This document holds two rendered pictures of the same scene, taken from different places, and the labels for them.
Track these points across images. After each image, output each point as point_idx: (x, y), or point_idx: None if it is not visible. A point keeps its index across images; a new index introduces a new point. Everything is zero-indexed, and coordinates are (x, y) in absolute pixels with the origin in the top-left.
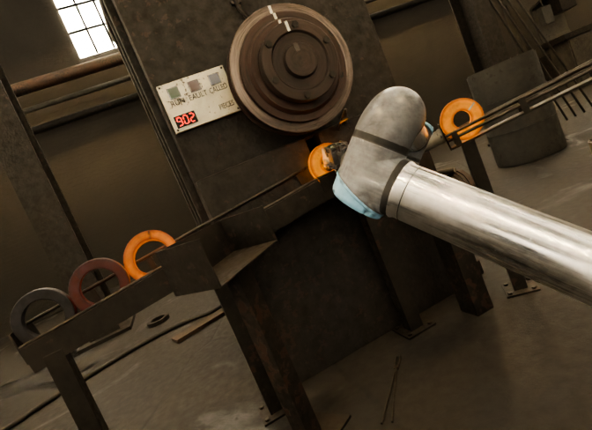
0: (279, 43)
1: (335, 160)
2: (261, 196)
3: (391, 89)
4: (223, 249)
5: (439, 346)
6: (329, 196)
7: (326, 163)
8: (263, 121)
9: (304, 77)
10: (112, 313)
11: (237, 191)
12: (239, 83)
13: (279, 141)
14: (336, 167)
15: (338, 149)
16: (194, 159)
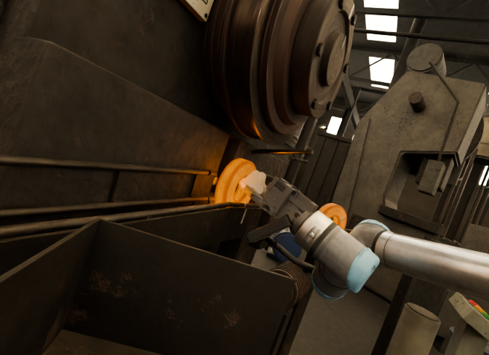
0: (338, 17)
1: (281, 205)
2: (139, 172)
3: None
4: (47, 332)
5: None
6: (224, 237)
7: (257, 196)
8: (251, 77)
9: (324, 81)
10: None
11: (113, 137)
12: None
13: (199, 110)
14: (274, 214)
15: (294, 195)
16: None
